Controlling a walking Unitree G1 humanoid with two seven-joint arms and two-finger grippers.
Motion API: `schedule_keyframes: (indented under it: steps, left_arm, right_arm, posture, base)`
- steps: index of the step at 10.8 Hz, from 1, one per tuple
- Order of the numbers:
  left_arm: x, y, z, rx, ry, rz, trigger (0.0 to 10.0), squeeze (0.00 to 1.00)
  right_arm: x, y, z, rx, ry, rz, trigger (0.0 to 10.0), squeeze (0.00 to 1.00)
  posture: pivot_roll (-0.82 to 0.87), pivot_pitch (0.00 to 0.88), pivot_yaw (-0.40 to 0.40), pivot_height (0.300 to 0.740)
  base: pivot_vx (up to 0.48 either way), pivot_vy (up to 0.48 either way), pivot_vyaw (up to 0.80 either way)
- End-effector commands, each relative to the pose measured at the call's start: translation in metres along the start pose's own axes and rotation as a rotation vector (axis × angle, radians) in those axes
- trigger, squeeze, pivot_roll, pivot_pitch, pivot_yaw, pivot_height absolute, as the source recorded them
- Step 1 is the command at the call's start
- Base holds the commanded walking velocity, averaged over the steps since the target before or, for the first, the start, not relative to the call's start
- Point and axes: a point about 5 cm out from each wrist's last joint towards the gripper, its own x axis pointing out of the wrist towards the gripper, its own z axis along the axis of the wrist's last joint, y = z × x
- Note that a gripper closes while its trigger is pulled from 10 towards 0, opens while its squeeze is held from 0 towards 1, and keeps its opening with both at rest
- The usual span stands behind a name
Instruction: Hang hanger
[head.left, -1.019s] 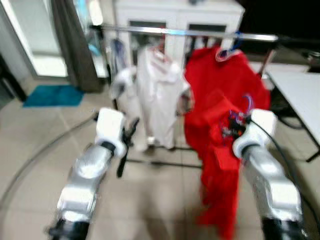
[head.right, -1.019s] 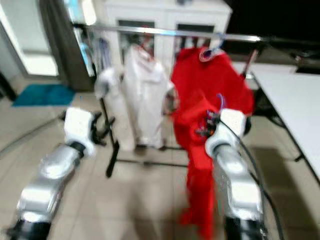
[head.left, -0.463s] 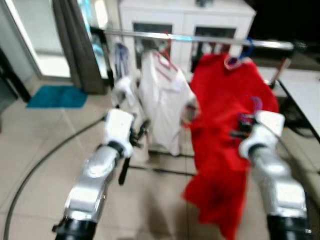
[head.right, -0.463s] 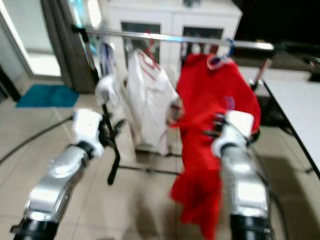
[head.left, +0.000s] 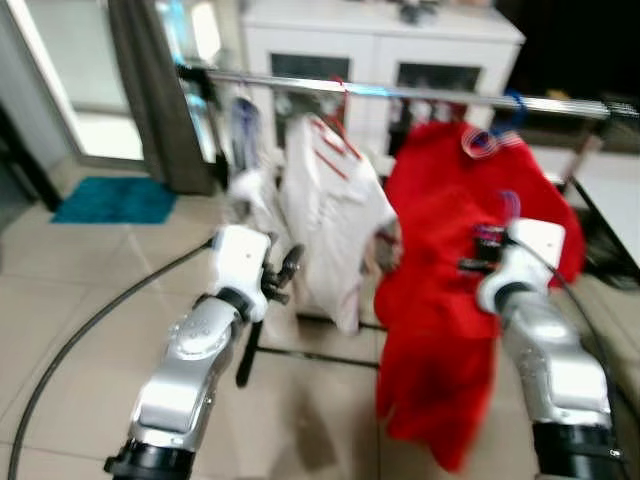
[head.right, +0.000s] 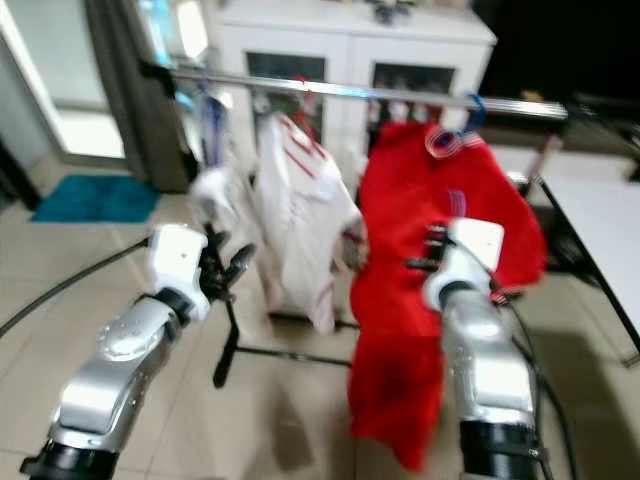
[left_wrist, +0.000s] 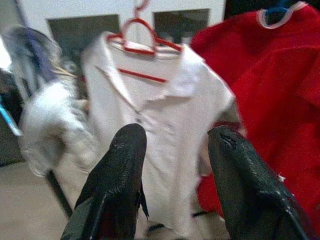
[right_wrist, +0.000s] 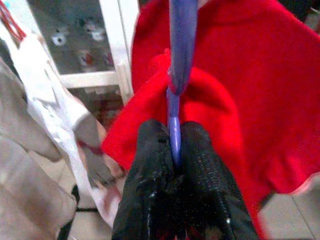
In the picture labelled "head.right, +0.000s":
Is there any white satin shirt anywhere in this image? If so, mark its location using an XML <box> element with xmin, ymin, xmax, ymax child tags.
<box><xmin>192</xmin><ymin>165</ymin><xmax>261</xmax><ymax>246</ymax></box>

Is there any glass sliding door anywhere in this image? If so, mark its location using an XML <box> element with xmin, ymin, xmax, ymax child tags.
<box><xmin>0</xmin><ymin>0</ymin><xmax>121</xmax><ymax>169</ymax></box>

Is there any metal clothes rail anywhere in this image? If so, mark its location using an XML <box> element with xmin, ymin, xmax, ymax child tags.
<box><xmin>150</xmin><ymin>62</ymin><xmax>640</xmax><ymax>126</ymax></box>

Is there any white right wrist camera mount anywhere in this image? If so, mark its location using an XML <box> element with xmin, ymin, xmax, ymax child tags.
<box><xmin>422</xmin><ymin>218</ymin><xmax>506</xmax><ymax>311</ymax></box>

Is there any beige polo shirt plaid sleeve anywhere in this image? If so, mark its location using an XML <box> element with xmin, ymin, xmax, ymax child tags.
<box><xmin>253</xmin><ymin>112</ymin><xmax>369</xmax><ymax>336</ymax></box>

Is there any white cabinet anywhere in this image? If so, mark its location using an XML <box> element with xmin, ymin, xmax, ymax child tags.
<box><xmin>218</xmin><ymin>0</ymin><xmax>499</xmax><ymax>171</ymax></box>

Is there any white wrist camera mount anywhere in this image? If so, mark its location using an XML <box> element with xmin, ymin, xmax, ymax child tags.
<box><xmin>148</xmin><ymin>223</ymin><xmax>211</xmax><ymax>321</ymax></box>
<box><xmin>422</xmin><ymin>218</ymin><xmax>506</xmax><ymax>311</ymax></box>

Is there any red shirt striped collar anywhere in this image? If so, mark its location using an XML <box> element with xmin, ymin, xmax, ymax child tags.
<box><xmin>358</xmin><ymin>118</ymin><xmax>551</xmax><ymax>301</ymax></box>

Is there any black clothes rack frame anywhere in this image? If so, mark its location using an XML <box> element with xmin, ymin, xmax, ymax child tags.
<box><xmin>145</xmin><ymin>60</ymin><xmax>640</xmax><ymax>391</ymax></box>

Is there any grey curtain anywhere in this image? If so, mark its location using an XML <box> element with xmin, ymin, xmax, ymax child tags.
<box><xmin>88</xmin><ymin>0</ymin><xmax>191</xmax><ymax>196</ymax></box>

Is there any teal floor mat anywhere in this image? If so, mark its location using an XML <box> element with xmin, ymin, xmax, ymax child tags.
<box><xmin>30</xmin><ymin>175</ymin><xmax>156</xmax><ymax>223</ymax></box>

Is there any grey folding table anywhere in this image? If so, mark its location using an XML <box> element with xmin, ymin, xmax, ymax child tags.
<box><xmin>540</xmin><ymin>175</ymin><xmax>640</xmax><ymax>366</ymax></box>

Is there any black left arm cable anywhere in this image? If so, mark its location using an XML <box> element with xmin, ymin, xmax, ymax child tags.
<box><xmin>0</xmin><ymin>235</ymin><xmax>153</xmax><ymax>336</ymax></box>

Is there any red plastic hanger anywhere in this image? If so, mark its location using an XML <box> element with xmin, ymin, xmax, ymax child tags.
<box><xmin>285</xmin><ymin>75</ymin><xmax>331</xmax><ymax>181</ymax></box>

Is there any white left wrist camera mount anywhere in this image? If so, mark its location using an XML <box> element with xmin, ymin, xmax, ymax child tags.
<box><xmin>148</xmin><ymin>223</ymin><xmax>211</xmax><ymax>321</ymax></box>

